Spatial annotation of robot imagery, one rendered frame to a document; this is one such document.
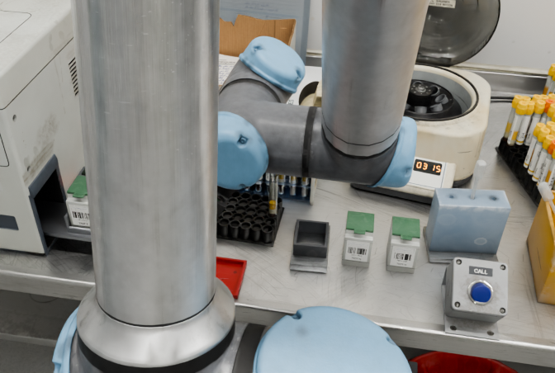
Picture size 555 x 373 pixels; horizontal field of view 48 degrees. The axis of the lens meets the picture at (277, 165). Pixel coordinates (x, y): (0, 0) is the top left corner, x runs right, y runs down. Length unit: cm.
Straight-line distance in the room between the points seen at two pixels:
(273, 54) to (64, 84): 38
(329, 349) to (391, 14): 24
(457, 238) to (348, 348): 51
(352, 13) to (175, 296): 22
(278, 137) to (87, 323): 27
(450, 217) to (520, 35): 56
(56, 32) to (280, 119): 43
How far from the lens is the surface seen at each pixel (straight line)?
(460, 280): 85
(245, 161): 61
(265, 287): 90
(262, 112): 63
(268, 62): 69
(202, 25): 36
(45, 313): 174
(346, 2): 42
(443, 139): 104
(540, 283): 95
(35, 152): 92
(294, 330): 47
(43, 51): 92
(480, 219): 94
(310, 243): 94
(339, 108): 53
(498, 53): 139
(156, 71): 35
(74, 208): 93
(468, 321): 90
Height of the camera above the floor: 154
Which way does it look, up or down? 37 degrees down
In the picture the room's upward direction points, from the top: 1 degrees clockwise
